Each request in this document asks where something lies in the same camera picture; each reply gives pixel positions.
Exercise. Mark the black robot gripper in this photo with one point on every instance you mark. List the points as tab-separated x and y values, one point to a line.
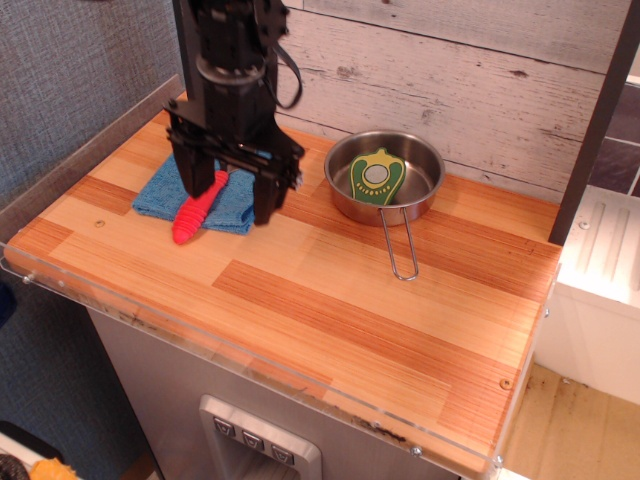
235	124

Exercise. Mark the red handled metal spoon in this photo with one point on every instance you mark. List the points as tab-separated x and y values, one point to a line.
194	211

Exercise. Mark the small steel pan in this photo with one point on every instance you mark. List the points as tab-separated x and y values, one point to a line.
425	174

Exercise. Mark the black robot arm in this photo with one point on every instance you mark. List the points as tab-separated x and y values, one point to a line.
240	34

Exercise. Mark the blue folded cloth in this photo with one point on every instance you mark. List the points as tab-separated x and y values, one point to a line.
232	210

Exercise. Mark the green toy pepper slice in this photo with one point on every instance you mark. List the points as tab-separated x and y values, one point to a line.
376	177

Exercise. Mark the clear acrylic edge guard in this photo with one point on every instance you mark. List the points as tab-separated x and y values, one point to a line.
430	366

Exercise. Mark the grey toy fridge cabinet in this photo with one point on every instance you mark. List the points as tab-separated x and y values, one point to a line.
164	383

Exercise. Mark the silver dispenser button panel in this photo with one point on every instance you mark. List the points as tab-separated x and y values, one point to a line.
244	446

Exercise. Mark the yellow black object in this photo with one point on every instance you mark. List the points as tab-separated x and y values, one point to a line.
47	469

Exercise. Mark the dark left frame post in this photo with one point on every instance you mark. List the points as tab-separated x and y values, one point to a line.
189	46

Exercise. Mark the dark frame post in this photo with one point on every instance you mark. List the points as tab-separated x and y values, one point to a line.
189	46
615	79

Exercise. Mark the dark right frame post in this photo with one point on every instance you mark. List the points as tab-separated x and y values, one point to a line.
615	79

